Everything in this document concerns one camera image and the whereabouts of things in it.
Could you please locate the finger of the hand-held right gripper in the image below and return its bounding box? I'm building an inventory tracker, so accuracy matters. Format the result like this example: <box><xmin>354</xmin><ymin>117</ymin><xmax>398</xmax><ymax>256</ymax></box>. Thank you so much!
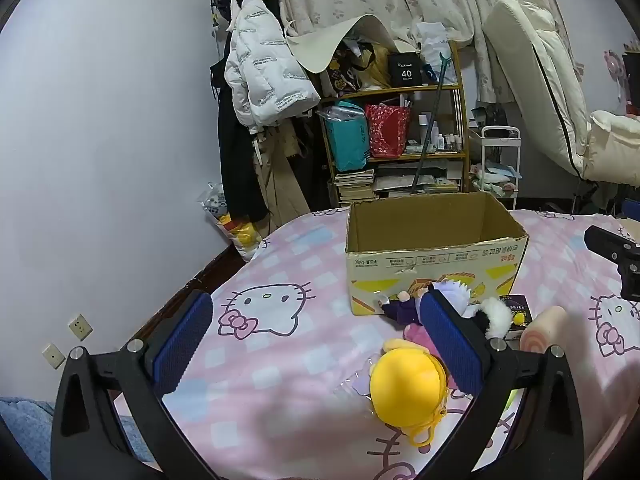
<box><xmin>584</xmin><ymin>225</ymin><xmax>640</xmax><ymax>263</ymax></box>

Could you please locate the black coat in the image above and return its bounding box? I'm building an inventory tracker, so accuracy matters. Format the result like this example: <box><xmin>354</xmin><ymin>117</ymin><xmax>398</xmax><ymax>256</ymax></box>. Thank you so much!
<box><xmin>210</xmin><ymin>35</ymin><xmax>271</xmax><ymax>223</ymax></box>

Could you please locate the white trolley cart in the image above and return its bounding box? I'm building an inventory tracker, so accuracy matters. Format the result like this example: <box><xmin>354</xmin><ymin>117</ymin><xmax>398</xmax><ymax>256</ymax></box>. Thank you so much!
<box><xmin>470</xmin><ymin>125</ymin><xmax>523</xmax><ymax>211</ymax></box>

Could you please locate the dark patterned bag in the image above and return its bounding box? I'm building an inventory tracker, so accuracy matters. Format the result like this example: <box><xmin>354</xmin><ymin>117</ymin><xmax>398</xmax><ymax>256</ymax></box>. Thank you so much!
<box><xmin>326</xmin><ymin>46</ymin><xmax>373</xmax><ymax>98</ymax></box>

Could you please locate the cream sheet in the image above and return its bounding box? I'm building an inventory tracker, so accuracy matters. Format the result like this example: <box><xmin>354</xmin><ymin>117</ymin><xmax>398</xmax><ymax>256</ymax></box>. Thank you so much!
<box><xmin>285</xmin><ymin>14</ymin><xmax>416</xmax><ymax>75</ymax></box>

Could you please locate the peach roll plush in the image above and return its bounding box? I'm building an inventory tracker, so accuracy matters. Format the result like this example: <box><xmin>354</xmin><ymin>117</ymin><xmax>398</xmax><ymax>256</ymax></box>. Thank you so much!
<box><xmin>519</xmin><ymin>305</ymin><xmax>568</xmax><ymax>356</ymax></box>

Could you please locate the green pole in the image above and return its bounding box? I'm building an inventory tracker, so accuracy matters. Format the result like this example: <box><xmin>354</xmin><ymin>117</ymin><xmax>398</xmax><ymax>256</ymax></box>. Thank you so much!
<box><xmin>411</xmin><ymin>52</ymin><xmax>453</xmax><ymax>196</ymax></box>

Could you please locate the white plastic bag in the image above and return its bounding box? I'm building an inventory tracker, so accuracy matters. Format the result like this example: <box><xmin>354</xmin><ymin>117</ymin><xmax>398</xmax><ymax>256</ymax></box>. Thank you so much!
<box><xmin>412</xmin><ymin>20</ymin><xmax>458</xmax><ymax>86</ymax></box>

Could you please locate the blue blanket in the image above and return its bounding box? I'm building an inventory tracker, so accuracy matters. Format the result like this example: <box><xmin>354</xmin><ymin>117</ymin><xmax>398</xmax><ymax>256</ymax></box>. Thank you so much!
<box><xmin>0</xmin><ymin>396</ymin><xmax>151</xmax><ymax>480</ymax></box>

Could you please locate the dark striped bag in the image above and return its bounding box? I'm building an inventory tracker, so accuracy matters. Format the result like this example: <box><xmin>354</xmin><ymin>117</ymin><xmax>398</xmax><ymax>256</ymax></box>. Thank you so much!
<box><xmin>472</xmin><ymin>102</ymin><xmax>511</xmax><ymax>133</ymax></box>

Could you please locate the cream padded chair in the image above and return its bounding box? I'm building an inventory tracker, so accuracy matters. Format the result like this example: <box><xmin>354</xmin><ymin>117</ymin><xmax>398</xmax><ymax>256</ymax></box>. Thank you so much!
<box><xmin>481</xmin><ymin>0</ymin><xmax>640</xmax><ymax>186</ymax></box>

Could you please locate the black tissue pack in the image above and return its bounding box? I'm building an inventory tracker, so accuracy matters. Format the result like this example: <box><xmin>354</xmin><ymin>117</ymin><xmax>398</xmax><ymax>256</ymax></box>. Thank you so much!
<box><xmin>500</xmin><ymin>295</ymin><xmax>536</xmax><ymax>341</ymax></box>

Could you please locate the plastic bag of toys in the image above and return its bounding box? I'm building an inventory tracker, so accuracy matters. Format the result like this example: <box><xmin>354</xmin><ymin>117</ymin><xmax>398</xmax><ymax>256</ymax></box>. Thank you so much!
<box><xmin>199</xmin><ymin>182</ymin><xmax>263</xmax><ymax>261</ymax></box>

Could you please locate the black box with white print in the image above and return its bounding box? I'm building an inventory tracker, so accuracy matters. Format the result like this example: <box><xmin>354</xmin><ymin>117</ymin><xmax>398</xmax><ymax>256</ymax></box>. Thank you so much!
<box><xmin>387</xmin><ymin>51</ymin><xmax>423</xmax><ymax>88</ymax></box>

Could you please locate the teal bag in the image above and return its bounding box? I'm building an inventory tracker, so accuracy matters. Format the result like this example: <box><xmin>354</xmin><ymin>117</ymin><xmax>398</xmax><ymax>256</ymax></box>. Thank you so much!
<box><xmin>320</xmin><ymin>101</ymin><xmax>371</xmax><ymax>172</ymax></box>

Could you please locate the beige garment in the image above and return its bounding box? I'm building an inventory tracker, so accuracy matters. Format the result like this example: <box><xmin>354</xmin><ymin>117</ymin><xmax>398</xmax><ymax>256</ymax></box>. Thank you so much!
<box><xmin>252</xmin><ymin>120</ymin><xmax>313</xmax><ymax>236</ymax></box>

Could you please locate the row of small bottles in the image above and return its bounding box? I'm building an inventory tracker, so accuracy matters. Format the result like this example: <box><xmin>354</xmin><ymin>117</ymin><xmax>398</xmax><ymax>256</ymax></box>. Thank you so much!
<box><xmin>417</xmin><ymin>112</ymin><xmax>463</xmax><ymax>153</ymax></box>

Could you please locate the wooden shelf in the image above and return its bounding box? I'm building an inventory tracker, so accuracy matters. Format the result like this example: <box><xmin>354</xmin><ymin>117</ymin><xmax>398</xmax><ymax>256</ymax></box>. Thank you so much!
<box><xmin>315</xmin><ymin>40</ymin><xmax>471</xmax><ymax>208</ymax></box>

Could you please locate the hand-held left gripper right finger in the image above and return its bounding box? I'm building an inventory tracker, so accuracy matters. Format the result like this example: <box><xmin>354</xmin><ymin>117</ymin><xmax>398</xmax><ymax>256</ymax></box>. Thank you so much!
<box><xmin>417</xmin><ymin>289</ymin><xmax>586</xmax><ymax>480</ymax></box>

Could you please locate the yellow bag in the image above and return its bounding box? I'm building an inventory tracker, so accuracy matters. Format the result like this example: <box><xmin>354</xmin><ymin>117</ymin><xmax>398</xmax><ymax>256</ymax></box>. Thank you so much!
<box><xmin>357</xmin><ymin>45</ymin><xmax>393</xmax><ymax>90</ymax></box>

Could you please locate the yellow plush toy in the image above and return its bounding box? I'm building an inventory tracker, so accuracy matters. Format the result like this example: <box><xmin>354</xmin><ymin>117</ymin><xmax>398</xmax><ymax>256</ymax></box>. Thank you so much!
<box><xmin>369</xmin><ymin>337</ymin><xmax>453</xmax><ymax>447</ymax></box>

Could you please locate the stack of papers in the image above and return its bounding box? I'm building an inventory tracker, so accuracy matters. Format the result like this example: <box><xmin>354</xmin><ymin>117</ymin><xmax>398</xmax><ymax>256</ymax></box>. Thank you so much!
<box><xmin>374</xmin><ymin>160</ymin><xmax>463</xmax><ymax>198</ymax></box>

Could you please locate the black and white plush toy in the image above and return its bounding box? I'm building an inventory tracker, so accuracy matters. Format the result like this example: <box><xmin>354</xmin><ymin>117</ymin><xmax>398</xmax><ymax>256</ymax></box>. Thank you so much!
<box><xmin>467</xmin><ymin>296</ymin><xmax>526</xmax><ymax>339</ymax></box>

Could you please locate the stack of books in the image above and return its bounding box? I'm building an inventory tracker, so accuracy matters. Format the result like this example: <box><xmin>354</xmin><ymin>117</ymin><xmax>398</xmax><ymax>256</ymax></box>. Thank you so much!
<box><xmin>332</xmin><ymin>169</ymin><xmax>376</xmax><ymax>206</ymax></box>

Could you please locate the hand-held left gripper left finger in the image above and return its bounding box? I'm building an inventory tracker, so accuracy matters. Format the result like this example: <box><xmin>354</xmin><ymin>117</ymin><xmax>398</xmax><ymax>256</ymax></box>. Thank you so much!
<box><xmin>50</xmin><ymin>289</ymin><xmax>221</xmax><ymax>480</ymax></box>

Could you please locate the clear plastic packet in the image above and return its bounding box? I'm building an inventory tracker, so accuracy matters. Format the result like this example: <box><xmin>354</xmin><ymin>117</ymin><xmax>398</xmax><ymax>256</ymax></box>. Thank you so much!
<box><xmin>334</xmin><ymin>354</ymin><xmax>382</xmax><ymax>413</ymax></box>

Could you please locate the dark wooden bed frame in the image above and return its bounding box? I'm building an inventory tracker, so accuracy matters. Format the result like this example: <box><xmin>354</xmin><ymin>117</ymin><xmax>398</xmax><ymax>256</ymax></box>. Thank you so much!
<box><xmin>130</xmin><ymin>242</ymin><xmax>241</xmax><ymax>341</ymax></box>

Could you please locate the red bag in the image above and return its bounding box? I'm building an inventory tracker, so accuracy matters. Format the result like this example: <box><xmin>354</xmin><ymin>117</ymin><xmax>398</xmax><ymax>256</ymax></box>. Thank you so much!
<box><xmin>364</xmin><ymin>104</ymin><xmax>413</xmax><ymax>158</ymax></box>

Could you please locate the purple plush doll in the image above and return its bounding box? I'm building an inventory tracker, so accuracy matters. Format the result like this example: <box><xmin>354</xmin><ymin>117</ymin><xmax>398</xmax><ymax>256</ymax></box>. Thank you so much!
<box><xmin>382</xmin><ymin>280</ymin><xmax>486</xmax><ymax>326</ymax></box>

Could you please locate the cardboard box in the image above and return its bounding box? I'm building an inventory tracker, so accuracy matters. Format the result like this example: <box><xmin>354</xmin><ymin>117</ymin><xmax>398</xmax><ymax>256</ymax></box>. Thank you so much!
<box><xmin>345</xmin><ymin>191</ymin><xmax>530</xmax><ymax>317</ymax></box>

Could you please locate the white puffer jacket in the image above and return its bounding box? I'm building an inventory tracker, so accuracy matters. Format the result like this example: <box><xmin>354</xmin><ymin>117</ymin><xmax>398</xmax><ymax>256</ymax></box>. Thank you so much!
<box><xmin>224</xmin><ymin>0</ymin><xmax>322</xmax><ymax>135</ymax></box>

